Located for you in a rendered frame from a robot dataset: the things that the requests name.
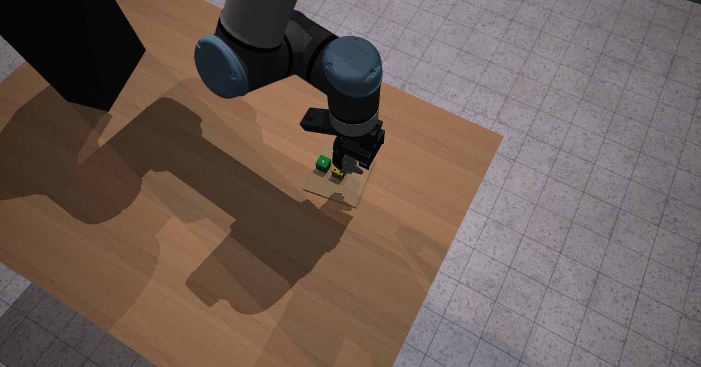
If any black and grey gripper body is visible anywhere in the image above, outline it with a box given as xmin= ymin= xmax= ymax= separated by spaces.
xmin=333 ymin=119 xmax=385 ymax=170

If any yellow die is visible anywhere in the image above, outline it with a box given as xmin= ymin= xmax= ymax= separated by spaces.
xmin=331 ymin=166 xmax=345 ymax=180

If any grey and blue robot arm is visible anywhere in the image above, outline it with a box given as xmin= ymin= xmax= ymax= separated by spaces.
xmin=194 ymin=0 xmax=383 ymax=137

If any tan flat mat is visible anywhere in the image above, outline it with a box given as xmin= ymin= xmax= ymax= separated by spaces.
xmin=303 ymin=143 xmax=375 ymax=208

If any green die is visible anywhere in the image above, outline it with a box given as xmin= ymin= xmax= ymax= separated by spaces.
xmin=316 ymin=155 xmax=331 ymax=173

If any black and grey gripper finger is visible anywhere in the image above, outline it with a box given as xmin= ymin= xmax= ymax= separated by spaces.
xmin=332 ymin=149 xmax=363 ymax=174

